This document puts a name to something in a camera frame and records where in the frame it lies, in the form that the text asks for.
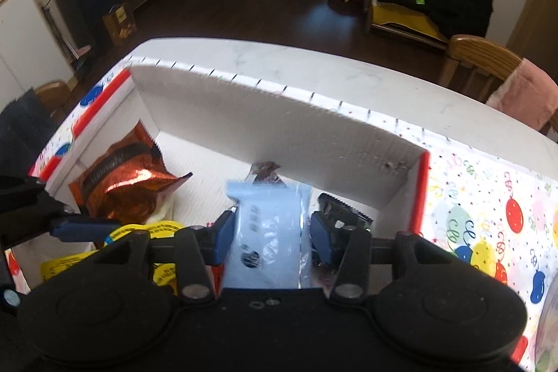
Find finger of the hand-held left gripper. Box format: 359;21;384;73
49;205;115;243

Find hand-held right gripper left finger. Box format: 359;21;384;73
93;210;240;305

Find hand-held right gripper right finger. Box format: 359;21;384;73
309;212;442;305

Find light blue snack packet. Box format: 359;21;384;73
224;179;313;291

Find yellow snack packet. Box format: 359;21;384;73
40;219;184;291

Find orange foil snack bag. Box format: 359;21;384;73
69;120;193;225

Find white cardboard box red rim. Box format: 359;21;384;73
6;64;432;299

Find black snack packet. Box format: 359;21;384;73
311;192;375;269

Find brown snack packet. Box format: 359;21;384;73
246;160;287;186

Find blue jeans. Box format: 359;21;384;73
0;88;56;182

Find balloon print tablecloth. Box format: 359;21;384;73
28;57;558;372

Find brown paper bag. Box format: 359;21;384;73
102;3;137;47

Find wooden sofa yellow cushion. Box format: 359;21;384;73
364;0;494;51

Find wooden chair with slats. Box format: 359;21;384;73
438;34;558;137

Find clear plastic bag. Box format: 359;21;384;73
534;280;558;372

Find pink cloth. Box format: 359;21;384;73
485;58;558;133

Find wooden door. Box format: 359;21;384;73
507;0;558;64

